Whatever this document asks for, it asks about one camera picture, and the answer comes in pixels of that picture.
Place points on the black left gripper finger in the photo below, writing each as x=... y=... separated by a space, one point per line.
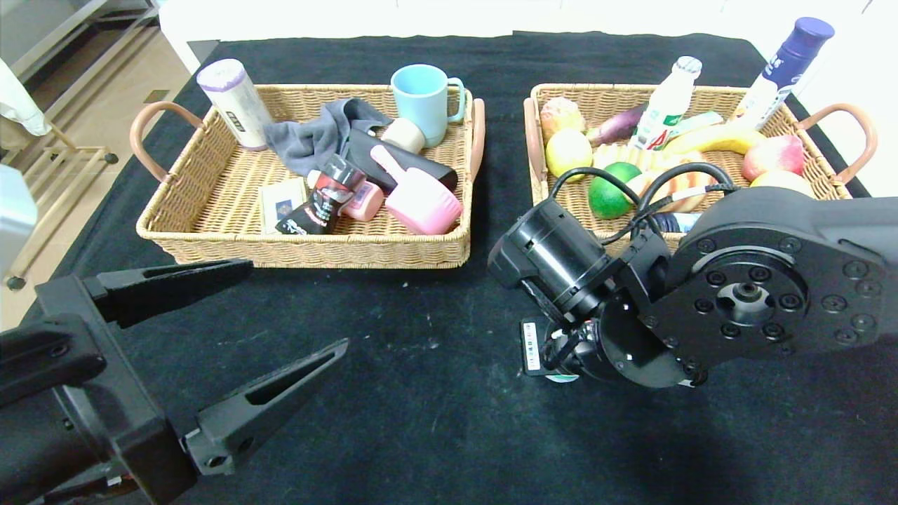
x=273 y=400
x=175 y=280

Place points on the white milk drink bottle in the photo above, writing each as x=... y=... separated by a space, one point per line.
x=663 y=112

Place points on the sliced bread loaf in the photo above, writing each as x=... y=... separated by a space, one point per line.
x=617 y=154

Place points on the pink plastic bottle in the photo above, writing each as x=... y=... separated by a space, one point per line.
x=366 y=201

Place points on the black cosmetic tube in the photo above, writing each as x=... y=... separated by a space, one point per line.
x=319 y=203

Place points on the yellow mango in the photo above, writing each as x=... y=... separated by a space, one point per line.
x=782 y=180

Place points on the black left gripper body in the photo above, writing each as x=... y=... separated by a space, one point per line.
x=116 y=393

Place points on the purple eggplant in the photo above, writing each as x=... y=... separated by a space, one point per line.
x=614 y=126

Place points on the black table cloth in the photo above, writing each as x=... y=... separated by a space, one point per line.
x=337 y=52

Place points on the toy croissant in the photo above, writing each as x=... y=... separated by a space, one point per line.
x=691 y=158

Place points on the white hanging cloth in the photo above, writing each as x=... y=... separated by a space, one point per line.
x=17 y=105

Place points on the small beige cup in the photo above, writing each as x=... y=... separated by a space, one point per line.
x=403 y=135

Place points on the light blue mug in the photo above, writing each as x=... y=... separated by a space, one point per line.
x=421 y=98

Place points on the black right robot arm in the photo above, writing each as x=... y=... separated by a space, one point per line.
x=772 y=280

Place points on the orange pink peach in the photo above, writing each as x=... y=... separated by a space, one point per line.
x=560 y=113

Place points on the wooden rack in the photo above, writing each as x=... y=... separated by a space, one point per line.
x=63 y=165

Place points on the red apple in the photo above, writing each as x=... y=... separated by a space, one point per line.
x=775 y=154

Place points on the yellow banana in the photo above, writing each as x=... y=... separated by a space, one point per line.
x=715 y=140

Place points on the round tin can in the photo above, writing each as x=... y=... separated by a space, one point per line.
x=561 y=379

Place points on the beige card box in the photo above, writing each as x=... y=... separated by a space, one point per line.
x=273 y=200

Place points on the white tumbler with purple lid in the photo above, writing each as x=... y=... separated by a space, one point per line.
x=235 y=105

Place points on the white bottle with blue cap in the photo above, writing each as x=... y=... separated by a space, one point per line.
x=786 y=63

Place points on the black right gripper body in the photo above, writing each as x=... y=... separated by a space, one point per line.
x=534 y=347

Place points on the grey shelf frame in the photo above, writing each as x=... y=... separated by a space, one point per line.
x=123 y=24

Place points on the black glasses case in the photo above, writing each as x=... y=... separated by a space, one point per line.
x=428 y=167

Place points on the yellow lemon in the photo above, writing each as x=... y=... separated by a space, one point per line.
x=567 y=151

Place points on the pink saucepan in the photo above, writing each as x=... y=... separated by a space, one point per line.
x=421 y=203

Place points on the grey cloth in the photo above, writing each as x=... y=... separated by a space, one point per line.
x=309 y=144

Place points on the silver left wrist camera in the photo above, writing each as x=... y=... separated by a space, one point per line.
x=14 y=217

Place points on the green lime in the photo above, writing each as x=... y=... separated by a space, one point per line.
x=607 y=198

